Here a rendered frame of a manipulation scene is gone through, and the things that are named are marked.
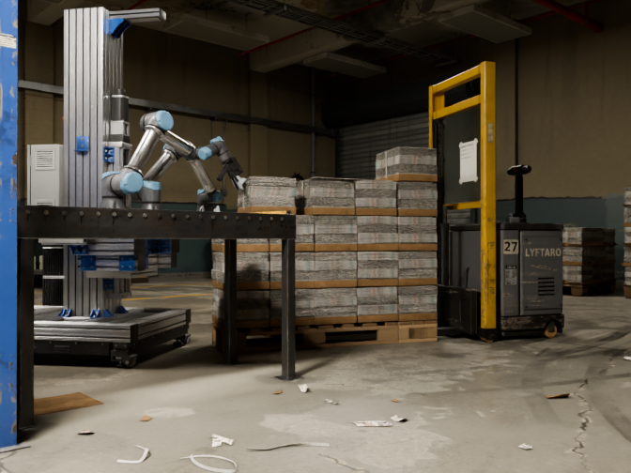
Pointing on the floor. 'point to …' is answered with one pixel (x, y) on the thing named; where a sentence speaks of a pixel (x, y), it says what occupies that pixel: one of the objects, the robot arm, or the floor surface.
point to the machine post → (8, 221)
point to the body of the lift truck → (516, 273)
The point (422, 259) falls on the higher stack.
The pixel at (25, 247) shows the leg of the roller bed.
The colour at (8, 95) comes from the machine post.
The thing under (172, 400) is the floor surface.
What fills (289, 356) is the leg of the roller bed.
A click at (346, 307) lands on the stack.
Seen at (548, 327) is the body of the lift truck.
